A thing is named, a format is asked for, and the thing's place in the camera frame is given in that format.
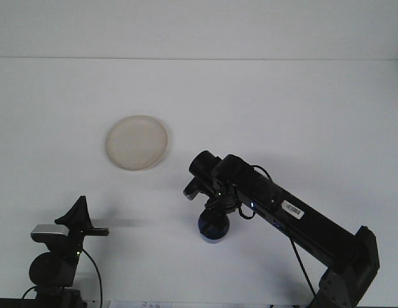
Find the pale blue cup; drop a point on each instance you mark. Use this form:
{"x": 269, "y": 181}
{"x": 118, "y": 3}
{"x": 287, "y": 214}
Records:
{"x": 214, "y": 240}

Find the pale round plate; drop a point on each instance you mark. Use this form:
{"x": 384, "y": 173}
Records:
{"x": 136, "y": 142}

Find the white printed paper sheet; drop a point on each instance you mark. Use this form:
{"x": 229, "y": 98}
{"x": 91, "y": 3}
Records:
{"x": 147, "y": 304}

